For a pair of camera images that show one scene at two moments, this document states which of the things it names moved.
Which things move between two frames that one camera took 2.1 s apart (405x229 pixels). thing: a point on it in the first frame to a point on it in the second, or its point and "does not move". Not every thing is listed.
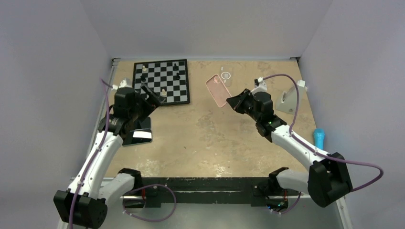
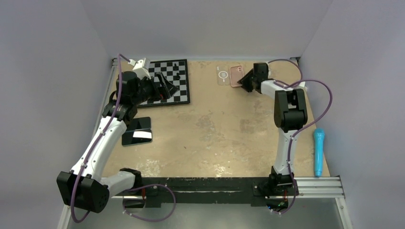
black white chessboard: [168, 78] does not move
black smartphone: [146, 123] does not move
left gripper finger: [156, 99] to [172, 88]
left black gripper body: [146, 107] to [160, 92]
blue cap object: [319, 138] does not move
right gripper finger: [237, 102] to [246, 81]
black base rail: [254, 190] does not move
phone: [137, 136] does not move
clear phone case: [226, 75] does not move
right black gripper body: [247, 107] to [254, 78]
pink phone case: [218, 89] to [236, 73]
